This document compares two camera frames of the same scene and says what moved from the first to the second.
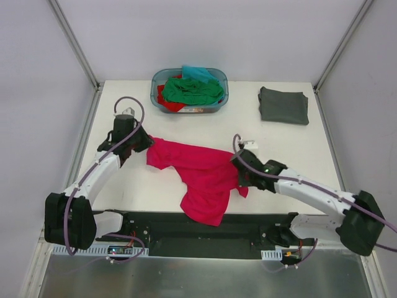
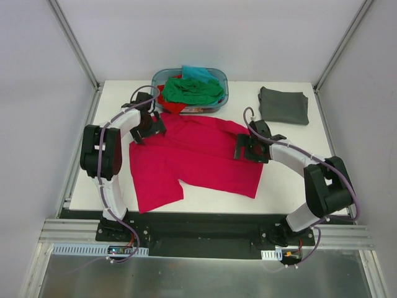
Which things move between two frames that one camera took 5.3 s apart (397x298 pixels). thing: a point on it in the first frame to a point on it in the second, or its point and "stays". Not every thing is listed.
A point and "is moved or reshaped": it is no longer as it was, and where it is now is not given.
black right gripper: (243, 176) to (242, 146)
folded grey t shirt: (289, 107) stays
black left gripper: (142, 140) to (149, 130)
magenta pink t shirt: (209, 176) is moved or reshaped
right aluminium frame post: (340, 46) stays
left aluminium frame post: (72, 36) stays
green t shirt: (192, 92) stays
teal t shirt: (200, 72) stays
